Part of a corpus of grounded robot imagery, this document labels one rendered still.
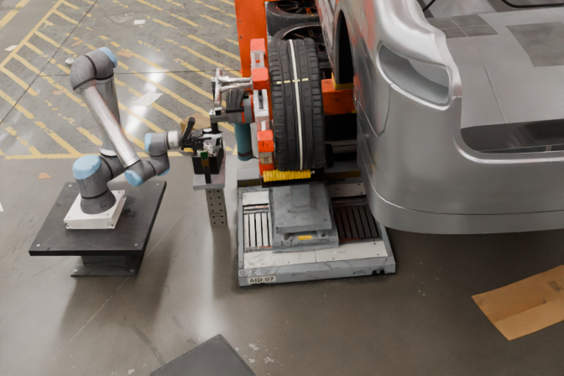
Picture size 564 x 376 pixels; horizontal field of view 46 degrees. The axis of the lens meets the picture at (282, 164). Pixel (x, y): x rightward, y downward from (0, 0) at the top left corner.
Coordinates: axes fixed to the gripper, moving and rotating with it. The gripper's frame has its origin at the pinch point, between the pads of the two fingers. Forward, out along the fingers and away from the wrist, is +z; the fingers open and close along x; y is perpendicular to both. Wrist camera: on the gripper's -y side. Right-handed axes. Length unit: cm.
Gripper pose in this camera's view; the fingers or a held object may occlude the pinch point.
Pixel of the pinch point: (219, 133)
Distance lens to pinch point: 324.0
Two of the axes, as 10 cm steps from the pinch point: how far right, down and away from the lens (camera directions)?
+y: 0.6, 8.2, 5.7
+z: 10.0, -0.8, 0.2
